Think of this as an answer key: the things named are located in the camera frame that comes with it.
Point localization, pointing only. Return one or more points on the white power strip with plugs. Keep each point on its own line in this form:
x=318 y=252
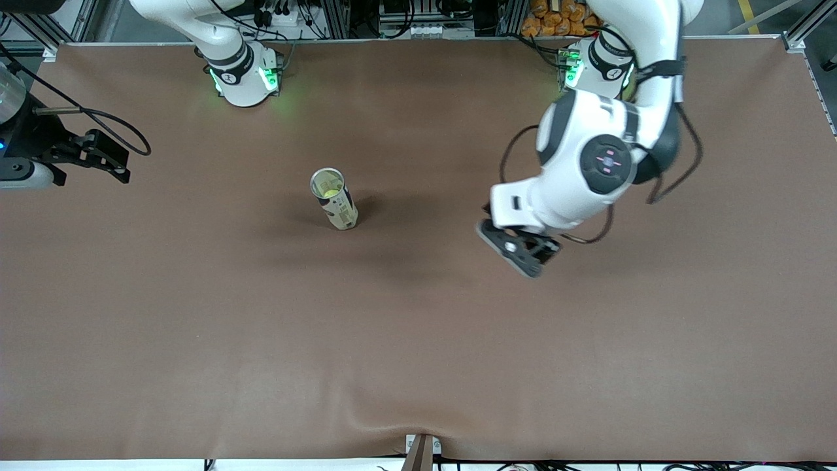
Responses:
x=294 y=19

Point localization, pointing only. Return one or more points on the clear tennis ball can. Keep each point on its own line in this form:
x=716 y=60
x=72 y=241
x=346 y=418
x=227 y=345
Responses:
x=333 y=204

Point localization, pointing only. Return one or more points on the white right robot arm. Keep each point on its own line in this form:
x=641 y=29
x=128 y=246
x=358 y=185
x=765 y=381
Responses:
x=242 y=78

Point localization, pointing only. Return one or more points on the wooden post with metal bracket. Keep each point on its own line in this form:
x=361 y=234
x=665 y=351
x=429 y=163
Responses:
x=420 y=453

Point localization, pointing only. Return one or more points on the orange net bag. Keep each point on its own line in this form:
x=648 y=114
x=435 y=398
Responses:
x=559 y=19

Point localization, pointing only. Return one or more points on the yellow tennis ball black print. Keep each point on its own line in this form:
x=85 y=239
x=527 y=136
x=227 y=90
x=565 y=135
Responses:
x=328 y=191

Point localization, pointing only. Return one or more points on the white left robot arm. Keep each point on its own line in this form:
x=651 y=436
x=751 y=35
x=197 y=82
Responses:
x=575 y=170

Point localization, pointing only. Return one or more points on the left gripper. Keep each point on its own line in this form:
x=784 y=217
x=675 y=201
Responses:
x=537 y=248

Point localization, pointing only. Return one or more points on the brown table mat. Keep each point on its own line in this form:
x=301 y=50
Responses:
x=418 y=360

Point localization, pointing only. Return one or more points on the white table corner bracket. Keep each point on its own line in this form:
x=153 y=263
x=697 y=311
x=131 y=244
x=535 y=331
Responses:
x=793 y=44
x=50 y=54

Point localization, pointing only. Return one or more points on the aluminium frame profile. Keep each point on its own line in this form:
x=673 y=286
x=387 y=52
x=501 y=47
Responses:
x=84 y=23
x=811 y=23

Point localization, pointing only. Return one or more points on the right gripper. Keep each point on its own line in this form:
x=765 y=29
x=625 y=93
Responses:
x=40 y=137

